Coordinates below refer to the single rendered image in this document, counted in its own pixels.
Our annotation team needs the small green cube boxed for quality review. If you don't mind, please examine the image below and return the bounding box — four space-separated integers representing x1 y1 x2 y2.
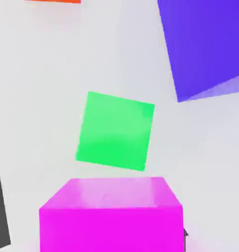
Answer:
75 91 156 172

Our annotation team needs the large purple box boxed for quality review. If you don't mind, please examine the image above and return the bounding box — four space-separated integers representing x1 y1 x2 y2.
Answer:
157 0 239 103

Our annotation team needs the small magenta cube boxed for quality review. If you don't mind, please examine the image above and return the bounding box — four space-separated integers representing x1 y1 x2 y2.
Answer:
38 176 185 252

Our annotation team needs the large orange box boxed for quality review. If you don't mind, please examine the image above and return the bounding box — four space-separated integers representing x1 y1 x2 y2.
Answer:
24 0 82 4

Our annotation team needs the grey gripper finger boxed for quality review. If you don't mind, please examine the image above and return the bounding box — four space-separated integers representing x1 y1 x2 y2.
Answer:
183 227 189 252

